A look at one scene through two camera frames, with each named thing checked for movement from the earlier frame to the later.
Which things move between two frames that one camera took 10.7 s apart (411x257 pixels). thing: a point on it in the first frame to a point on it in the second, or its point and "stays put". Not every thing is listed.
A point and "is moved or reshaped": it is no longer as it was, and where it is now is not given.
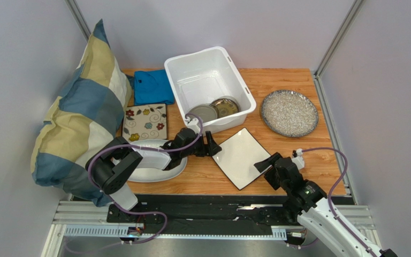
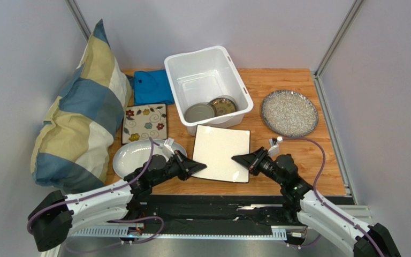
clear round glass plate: (229, 97) stays put
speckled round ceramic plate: (290, 113) stays put
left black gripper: (214, 148) to (187, 166)
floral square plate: (145, 121) stays put
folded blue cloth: (152, 87) stays put
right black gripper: (274, 166) to (258, 161)
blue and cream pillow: (85, 115) stays put
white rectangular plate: (237, 158) is moved or reshaped
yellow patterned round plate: (226, 106) stays put
